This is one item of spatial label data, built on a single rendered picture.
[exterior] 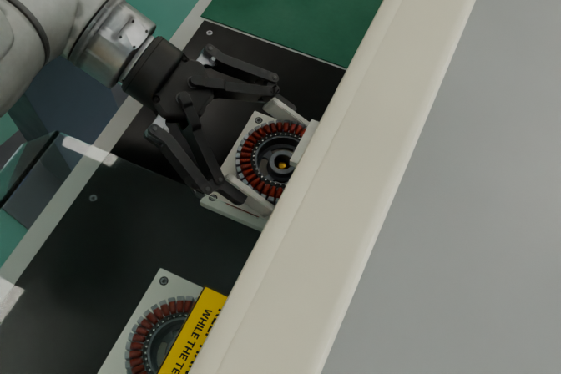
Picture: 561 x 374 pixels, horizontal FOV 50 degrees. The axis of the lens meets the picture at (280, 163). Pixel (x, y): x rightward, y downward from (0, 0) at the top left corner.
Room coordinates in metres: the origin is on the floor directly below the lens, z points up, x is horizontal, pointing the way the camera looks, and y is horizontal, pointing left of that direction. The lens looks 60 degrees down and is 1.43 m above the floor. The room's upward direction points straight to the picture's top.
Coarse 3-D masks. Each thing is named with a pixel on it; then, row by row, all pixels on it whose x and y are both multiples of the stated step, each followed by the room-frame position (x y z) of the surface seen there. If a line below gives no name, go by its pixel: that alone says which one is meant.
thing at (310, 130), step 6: (312, 120) 0.38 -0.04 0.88; (312, 126) 0.37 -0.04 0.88; (306, 132) 0.36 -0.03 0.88; (312, 132) 0.36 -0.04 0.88; (306, 138) 0.36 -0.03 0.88; (300, 144) 0.35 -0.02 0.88; (306, 144) 0.35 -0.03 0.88; (300, 150) 0.34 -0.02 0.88; (294, 156) 0.33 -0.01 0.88; (300, 156) 0.33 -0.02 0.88; (294, 162) 0.33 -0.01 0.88
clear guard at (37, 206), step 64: (0, 192) 0.20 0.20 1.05; (64, 192) 0.19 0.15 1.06; (128, 192) 0.19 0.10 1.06; (192, 192) 0.19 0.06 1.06; (0, 256) 0.15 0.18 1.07; (64, 256) 0.15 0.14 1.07; (128, 256) 0.15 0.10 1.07; (192, 256) 0.15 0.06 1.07; (0, 320) 0.10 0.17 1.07; (64, 320) 0.10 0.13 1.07; (128, 320) 0.10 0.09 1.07
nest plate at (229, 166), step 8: (256, 112) 0.46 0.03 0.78; (256, 120) 0.45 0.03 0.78; (264, 120) 0.45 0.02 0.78; (272, 120) 0.45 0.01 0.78; (248, 128) 0.44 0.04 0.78; (240, 136) 0.42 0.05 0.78; (232, 152) 0.40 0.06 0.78; (272, 152) 0.40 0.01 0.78; (232, 160) 0.39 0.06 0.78; (264, 160) 0.39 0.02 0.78; (224, 168) 0.38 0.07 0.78; (232, 168) 0.38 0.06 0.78; (264, 168) 0.38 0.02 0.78; (216, 192) 0.34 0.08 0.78; (224, 200) 0.33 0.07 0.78; (240, 208) 0.32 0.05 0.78; (248, 208) 0.32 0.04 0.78
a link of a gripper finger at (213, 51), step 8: (208, 48) 0.47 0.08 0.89; (216, 48) 0.48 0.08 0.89; (208, 56) 0.47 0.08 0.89; (216, 56) 0.47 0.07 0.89; (224, 56) 0.47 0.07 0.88; (216, 64) 0.47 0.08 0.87; (224, 64) 0.46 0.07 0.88; (232, 64) 0.46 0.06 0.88; (240, 64) 0.47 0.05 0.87; (248, 64) 0.47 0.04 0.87; (224, 72) 0.46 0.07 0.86; (232, 72) 0.46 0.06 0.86; (240, 72) 0.46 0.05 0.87; (248, 72) 0.46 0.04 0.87; (256, 72) 0.46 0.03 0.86; (264, 72) 0.47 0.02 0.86; (248, 80) 0.46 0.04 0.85; (256, 80) 0.47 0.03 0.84; (272, 80) 0.46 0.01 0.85
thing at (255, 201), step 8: (224, 176) 0.33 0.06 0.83; (232, 176) 0.33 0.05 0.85; (232, 184) 0.32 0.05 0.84; (240, 184) 0.32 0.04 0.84; (248, 192) 0.31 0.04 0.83; (248, 200) 0.31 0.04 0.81; (256, 200) 0.31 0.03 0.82; (264, 200) 0.31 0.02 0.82; (256, 208) 0.31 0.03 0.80; (264, 208) 0.30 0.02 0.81; (272, 208) 0.30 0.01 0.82; (264, 216) 0.30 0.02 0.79
